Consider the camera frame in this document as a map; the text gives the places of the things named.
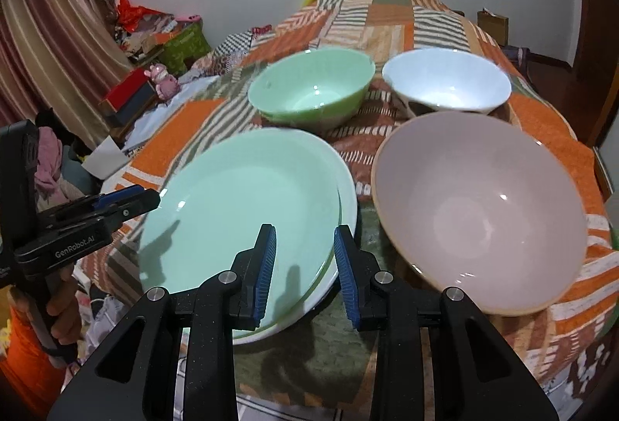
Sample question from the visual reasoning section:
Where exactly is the brown cardboard box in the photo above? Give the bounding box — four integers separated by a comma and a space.
477, 8, 510, 47

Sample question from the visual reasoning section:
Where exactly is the red box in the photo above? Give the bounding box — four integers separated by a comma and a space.
98, 67, 159, 124

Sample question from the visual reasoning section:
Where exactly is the striped brown curtain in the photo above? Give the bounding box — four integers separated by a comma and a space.
0, 0, 121, 136

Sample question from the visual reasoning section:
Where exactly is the green plate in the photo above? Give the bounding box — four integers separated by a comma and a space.
138, 128, 346, 335

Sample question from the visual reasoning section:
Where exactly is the white bowl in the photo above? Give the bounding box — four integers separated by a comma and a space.
382, 48, 512, 117

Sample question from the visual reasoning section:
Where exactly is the grey backpack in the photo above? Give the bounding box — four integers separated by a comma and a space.
503, 45, 533, 69

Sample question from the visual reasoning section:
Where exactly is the green storage box with clutter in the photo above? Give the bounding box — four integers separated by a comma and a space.
116, 12, 201, 61

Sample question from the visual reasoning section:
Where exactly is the white paper stack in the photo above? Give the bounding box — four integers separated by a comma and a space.
81, 136, 130, 181

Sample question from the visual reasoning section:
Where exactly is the person's left hand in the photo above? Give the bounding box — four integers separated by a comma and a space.
46, 264, 80, 320

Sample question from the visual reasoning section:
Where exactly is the wooden door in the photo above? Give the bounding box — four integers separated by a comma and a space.
575, 0, 619, 146

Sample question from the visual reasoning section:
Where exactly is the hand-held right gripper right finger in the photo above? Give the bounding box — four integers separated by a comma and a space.
333, 224, 562, 421

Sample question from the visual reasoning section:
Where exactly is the pale blue cloth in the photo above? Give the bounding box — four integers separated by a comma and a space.
128, 75, 218, 146

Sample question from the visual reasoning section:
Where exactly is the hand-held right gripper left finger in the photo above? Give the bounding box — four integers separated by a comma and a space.
46, 223, 279, 421

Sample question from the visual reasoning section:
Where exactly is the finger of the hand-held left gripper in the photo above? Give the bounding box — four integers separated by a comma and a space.
36, 186, 146, 223
48, 189, 161, 233

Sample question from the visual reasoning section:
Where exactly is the pink bowl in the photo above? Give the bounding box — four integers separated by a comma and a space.
371, 109, 588, 316

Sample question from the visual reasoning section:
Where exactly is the pink plush toy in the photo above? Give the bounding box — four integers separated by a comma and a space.
146, 62, 181, 100

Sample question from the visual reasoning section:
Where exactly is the white plate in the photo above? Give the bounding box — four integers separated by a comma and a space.
231, 160, 359, 345

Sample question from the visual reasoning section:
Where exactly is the green bowl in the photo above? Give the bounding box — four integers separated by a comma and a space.
248, 46, 375, 132

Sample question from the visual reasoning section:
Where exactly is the patchwork striped blanket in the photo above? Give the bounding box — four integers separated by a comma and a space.
77, 0, 615, 421

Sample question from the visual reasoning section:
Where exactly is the pink garment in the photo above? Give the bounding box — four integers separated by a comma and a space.
35, 128, 71, 206

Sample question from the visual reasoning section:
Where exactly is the checkered patchwork quilt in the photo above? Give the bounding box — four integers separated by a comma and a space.
179, 27, 276, 84

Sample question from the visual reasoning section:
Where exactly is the red plastic bag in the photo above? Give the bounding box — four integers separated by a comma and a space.
117, 0, 162, 31

